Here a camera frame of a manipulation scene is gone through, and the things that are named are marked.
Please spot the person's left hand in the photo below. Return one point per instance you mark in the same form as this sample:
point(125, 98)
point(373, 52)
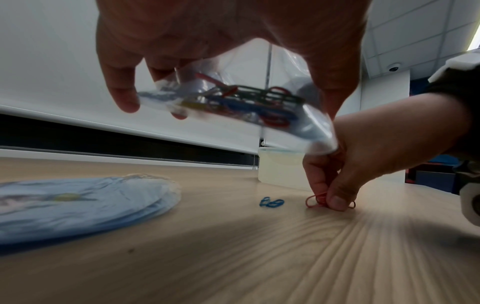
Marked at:
point(210, 26)

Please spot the black and white wrist camera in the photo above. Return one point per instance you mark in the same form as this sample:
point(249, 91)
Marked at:
point(470, 190)

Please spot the white roller blind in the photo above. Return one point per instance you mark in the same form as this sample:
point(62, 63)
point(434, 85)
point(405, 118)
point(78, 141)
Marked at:
point(75, 65)

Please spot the person's right hand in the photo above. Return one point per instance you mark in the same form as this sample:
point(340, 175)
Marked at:
point(382, 139)

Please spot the clear plastic zip bag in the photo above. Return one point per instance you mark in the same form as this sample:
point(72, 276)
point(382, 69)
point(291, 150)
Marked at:
point(296, 130)

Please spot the bundle of coloured rubber bands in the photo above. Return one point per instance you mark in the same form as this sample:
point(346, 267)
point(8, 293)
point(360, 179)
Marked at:
point(255, 98)

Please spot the dome security camera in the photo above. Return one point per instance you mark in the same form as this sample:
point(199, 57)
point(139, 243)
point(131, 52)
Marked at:
point(394, 67)

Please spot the red rubber band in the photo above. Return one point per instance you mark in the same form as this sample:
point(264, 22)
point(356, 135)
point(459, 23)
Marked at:
point(313, 201)

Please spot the blue rubber band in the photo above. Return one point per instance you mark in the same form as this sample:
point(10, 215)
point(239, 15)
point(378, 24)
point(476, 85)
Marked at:
point(270, 202)

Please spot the translucent plastic container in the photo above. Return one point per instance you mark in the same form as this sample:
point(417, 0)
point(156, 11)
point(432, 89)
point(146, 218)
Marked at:
point(279, 169)

